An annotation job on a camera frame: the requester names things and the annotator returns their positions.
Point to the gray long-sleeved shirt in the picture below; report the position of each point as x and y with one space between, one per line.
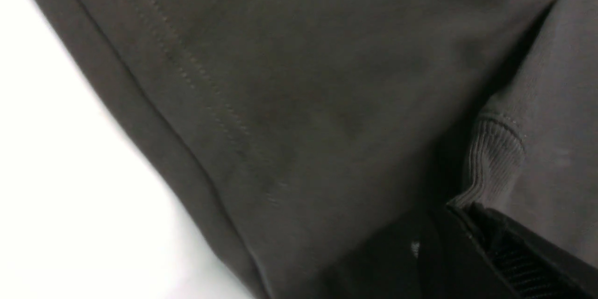
310 139

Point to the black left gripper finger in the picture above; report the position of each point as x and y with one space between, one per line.
479 253

